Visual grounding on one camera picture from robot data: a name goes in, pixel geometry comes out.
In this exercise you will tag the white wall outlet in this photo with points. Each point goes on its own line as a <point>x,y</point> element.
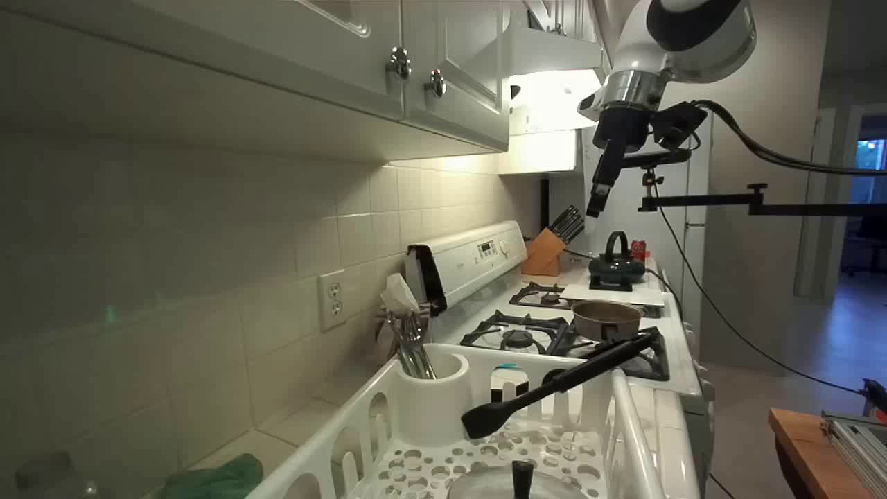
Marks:
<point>333,305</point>

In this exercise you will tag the white upper cabinets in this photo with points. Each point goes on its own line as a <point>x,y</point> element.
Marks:
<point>318,78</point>

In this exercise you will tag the white gas stove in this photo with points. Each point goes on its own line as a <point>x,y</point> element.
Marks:
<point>481,298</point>

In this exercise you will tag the metal utensils in cup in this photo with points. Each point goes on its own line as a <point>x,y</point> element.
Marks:
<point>404,329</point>

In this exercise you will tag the white range hood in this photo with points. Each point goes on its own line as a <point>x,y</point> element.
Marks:
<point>548,78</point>

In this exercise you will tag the white utensil cup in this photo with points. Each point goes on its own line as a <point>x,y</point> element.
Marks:
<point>430,408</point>

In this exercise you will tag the wooden knife block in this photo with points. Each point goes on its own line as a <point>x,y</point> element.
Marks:
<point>548,247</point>

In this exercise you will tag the black camera arm mount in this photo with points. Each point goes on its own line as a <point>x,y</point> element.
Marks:
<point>752,198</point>

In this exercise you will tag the black kettle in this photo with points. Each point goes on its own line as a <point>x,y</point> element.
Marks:
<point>617,270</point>

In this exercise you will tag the white plastic dish rack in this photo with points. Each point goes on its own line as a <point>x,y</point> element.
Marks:
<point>581,444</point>

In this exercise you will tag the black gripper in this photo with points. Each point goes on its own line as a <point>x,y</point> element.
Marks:
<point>621,129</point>

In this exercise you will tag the black spatula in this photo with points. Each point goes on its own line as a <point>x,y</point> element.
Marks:
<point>486,419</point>

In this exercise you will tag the wooden side table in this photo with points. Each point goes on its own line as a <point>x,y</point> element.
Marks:
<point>831,455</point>

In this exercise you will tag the green cloth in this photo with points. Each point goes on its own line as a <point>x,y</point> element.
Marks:
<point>231,481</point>

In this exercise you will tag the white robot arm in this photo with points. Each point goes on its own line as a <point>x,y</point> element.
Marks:
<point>660,43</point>

